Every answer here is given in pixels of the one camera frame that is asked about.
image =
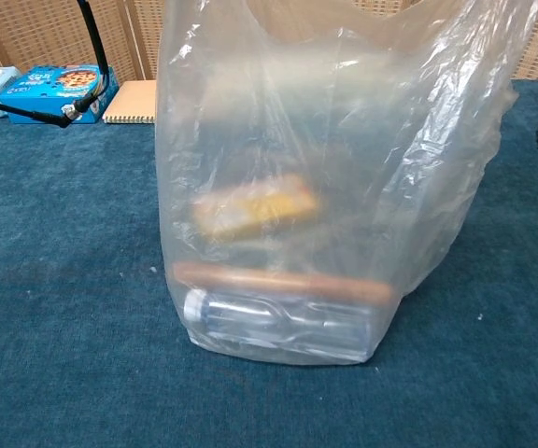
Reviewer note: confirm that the clear plastic bag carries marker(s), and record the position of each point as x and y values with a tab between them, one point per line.
344	140

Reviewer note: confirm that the yellow snack packet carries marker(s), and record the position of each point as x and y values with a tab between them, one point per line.
259	207

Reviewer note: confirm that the brown sausage stick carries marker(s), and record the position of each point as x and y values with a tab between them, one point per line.
287	282

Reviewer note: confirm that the clear water bottle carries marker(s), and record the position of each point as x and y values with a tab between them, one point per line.
273	326

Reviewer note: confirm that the orange spiral notebook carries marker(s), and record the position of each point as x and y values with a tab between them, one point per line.
131	102

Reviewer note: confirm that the blue table mat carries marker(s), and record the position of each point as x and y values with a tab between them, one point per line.
63	303

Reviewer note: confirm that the blue cookie box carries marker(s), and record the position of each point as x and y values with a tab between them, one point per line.
40	100

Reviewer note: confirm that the woven folding screen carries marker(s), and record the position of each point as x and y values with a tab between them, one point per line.
31	32

